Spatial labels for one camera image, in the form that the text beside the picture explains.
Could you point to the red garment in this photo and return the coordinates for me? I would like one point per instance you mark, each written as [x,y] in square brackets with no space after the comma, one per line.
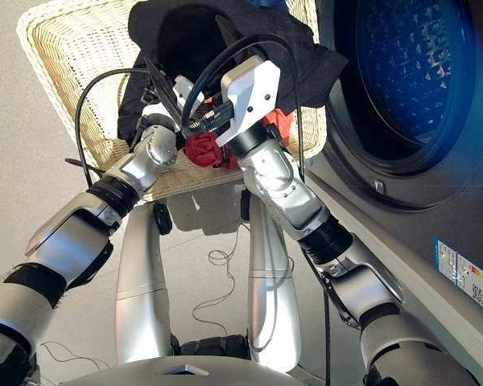
[203,150]

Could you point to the black garment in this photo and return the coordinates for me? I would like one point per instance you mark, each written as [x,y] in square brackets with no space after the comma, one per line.
[306,68]

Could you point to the black wheeled basket stand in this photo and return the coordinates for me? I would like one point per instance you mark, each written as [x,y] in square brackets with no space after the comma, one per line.
[163,219]

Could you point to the pale woven laundry basket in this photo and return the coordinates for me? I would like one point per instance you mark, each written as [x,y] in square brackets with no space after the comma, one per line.
[64,60]

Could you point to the grey front-load washing machine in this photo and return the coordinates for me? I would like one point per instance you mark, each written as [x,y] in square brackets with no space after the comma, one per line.
[386,193]

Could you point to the silver robot leg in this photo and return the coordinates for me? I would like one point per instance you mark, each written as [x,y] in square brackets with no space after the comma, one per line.
[271,301]
[141,289]

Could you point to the silver robot torso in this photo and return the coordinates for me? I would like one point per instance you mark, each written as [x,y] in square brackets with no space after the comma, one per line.
[185,374]

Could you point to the blue energy label sticker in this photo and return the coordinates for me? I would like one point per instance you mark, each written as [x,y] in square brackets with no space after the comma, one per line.
[467,273]

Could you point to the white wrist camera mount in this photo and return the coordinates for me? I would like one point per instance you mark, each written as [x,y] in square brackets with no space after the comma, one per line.
[251,92]
[189,90]

